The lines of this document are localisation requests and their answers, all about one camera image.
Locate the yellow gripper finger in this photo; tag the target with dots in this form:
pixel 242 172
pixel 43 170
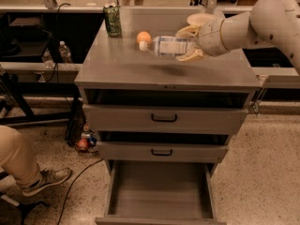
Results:
pixel 190 31
pixel 190 56

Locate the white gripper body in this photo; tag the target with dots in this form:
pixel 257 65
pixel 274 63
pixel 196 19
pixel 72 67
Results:
pixel 211 37

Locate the clear plastic water bottle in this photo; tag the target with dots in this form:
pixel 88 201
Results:
pixel 164 46

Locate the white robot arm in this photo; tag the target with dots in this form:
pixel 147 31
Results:
pixel 269 23

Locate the grey metal drawer cabinet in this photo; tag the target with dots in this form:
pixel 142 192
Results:
pixel 116 72

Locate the grey top drawer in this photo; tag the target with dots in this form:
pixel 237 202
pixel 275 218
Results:
pixel 164 119

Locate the grey middle drawer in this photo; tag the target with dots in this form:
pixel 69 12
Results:
pixel 168 152

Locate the clear bottle on shelf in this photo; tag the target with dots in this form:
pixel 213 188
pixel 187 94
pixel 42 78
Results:
pixel 48 60
pixel 65 53

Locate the grey open bottom drawer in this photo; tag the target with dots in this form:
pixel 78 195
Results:
pixel 159 193

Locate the white bowl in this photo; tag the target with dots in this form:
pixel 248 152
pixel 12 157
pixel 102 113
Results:
pixel 200 18

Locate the orange fruit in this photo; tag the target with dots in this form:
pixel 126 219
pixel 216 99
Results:
pixel 144 36

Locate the green soda can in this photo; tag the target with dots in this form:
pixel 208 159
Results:
pixel 112 19

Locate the blue item on floor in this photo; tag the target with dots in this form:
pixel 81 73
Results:
pixel 92 141

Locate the red apple on floor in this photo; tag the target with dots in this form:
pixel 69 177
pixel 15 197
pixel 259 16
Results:
pixel 83 144

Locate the grey sneaker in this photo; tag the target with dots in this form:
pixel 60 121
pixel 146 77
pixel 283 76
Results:
pixel 49 178

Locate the beige trouser leg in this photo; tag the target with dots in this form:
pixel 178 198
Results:
pixel 17 157

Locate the black chair base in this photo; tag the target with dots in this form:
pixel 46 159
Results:
pixel 25 208

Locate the black table frame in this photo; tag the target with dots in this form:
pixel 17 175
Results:
pixel 16 91

